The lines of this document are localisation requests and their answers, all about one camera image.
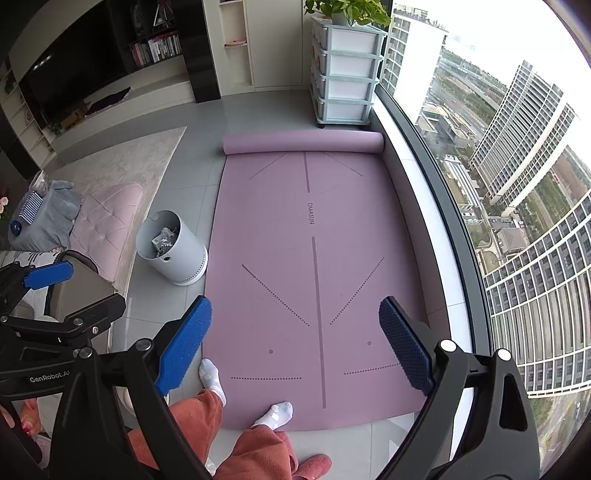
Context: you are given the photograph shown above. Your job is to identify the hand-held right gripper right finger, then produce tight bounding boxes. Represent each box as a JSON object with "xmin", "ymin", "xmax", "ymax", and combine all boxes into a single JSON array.
[{"xmin": 379, "ymin": 296, "xmax": 541, "ymax": 480}]

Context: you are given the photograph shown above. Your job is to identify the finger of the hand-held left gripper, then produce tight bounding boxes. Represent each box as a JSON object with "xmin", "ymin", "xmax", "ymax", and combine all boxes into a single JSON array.
[
  {"xmin": 0, "ymin": 261, "xmax": 75, "ymax": 308},
  {"xmin": 0, "ymin": 293, "xmax": 126, "ymax": 354}
]

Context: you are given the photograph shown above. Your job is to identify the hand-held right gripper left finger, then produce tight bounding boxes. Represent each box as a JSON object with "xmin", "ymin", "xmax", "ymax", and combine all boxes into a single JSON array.
[{"xmin": 46, "ymin": 295, "xmax": 213, "ymax": 480}]

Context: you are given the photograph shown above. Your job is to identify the white round trash bin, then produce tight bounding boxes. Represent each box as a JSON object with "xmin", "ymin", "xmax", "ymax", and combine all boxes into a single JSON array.
[{"xmin": 135, "ymin": 210, "xmax": 208, "ymax": 287}]

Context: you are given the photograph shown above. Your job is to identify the person's left hand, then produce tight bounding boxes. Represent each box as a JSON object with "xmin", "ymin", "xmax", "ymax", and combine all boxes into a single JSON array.
[{"xmin": 0, "ymin": 399, "xmax": 41, "ymax": 439}]

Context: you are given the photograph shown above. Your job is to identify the dark grey chair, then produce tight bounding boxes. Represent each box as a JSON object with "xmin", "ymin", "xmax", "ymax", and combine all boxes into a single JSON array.
[{"xmin": 48, "ymin": 251, "xmax": 116, "ymax": 319}]

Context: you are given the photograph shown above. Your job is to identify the white socked foot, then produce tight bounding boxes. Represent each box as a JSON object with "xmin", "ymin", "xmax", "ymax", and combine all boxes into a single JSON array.
[
  {"xmin": 198, "ymin": 357, "xmax": 227, "ymax": 407},
  {"xmin": 252, "ymin": 401, "xmax": 294, "ymax": 431}
]

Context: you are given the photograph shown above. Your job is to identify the grey cloth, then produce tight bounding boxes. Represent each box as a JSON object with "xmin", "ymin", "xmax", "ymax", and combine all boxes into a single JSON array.
[{"xmin": 9, "ymin": 180, "xmax": 86, "ymax": 252}]

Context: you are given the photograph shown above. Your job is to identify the blue checked cloth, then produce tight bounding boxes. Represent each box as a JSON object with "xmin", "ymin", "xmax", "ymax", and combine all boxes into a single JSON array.
[{"xmin": 21, "ymin": 191, "xmax": 44, "ymax": 227}]

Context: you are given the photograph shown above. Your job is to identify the pink tufted ottoman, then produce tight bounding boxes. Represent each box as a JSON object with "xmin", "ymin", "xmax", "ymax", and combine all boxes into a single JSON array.
[{"xmin": 69, "ymin": 182, "xmax": 148, "ymax": 282}]

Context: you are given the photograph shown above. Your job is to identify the salmon pants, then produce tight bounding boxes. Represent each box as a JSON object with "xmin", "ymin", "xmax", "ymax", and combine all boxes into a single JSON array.
[{"xmin": 127, "ymin": 390, "xmax": 301, "ymax": 480}]

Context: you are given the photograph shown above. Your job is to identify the curved grid facade building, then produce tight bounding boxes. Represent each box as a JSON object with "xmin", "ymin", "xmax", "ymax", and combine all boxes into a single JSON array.
[{"xmin": 482, "ymin": 189, "xmax": 591, "ymax": 400}]

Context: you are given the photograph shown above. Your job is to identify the purple yoga mat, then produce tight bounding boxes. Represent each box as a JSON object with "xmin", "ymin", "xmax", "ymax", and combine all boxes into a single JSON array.
[{"xmin": 202, "ymin": 130, "xmax": 439, "ymax": 432}]

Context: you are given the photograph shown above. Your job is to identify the beige rug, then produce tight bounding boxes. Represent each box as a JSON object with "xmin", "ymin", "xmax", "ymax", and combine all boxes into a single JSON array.
[{"xmin": 46, "ymin": 126, "xmax": 188, "ymax": 296}]

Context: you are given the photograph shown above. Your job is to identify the pink slipper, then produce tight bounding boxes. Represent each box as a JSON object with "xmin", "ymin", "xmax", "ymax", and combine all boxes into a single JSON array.
[{"xmin": 295, "ymin": 453, "xmax": 333, "ymax": 480}]

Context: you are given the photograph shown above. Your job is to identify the black television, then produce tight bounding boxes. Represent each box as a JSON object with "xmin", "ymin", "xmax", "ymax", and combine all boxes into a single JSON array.
[{"xmin": 18, "ymin": 32, "xmax": 132, "ymax": 130}]

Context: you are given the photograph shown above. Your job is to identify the white television cabinet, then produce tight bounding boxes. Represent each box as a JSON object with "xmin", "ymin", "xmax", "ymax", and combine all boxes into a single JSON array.
[{"xmin": 83, "ymin": 55, "xmax": 197, "ymax": 116}]

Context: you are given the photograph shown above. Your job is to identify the tall grey tower building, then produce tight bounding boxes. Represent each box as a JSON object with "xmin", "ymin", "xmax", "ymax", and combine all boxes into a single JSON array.
[{"xmin": 470, "ymin": 60, "xmax": 580, "ymax": 217}]

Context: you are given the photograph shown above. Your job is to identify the row of books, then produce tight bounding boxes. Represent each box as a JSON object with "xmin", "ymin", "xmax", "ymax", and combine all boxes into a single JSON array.
[{"xmin": 129, "ymin": 32, "xmax": 182, "ymax": 65}]

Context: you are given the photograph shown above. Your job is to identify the black bookshelf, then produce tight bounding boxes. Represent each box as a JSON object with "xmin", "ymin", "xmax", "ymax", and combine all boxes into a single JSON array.
[{"xmin": 111, "ymin": 0, "xmax": 222, "ymax": 104}]

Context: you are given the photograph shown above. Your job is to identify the pale blue drawer unit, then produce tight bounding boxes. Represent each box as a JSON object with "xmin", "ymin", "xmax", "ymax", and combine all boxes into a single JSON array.
[{"xmin": 310, "ymin": 16, "xmax": 387, "ymax": 127}]

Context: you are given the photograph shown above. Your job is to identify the white high-rise building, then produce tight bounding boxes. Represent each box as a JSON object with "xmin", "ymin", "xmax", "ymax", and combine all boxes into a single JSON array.
[{"xmin": 383, "ymin": 7, "xmax": 448, "ymax": 123}]

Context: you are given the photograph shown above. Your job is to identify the white tall shelf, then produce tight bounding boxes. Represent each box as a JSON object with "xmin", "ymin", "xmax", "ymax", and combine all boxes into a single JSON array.
[{"xmin": 203, "ymin": 0, "xmax": 315, "ymax": 95}]

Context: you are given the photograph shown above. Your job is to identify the green potted plant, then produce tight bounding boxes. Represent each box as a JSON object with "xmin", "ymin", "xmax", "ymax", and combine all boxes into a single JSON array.
[{"xmin": 305, "ymin": 0, "xmax": 392, "ymax": 27}]

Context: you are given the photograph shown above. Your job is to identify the dark window frame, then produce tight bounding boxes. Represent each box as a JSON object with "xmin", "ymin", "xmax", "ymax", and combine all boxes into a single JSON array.
[{"xmin": 372, "ymin": 0, "xmax": 532, "ymax": 402}]

